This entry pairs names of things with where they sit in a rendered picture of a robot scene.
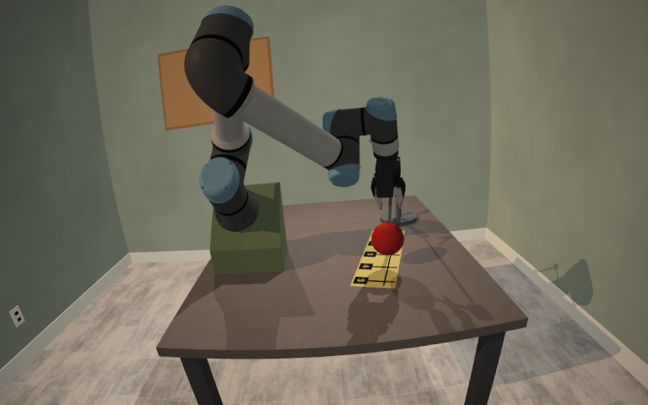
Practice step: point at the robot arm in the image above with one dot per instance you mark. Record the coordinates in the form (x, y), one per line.
(214, 69)

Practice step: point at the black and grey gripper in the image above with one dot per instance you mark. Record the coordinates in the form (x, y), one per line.
(399, 183)

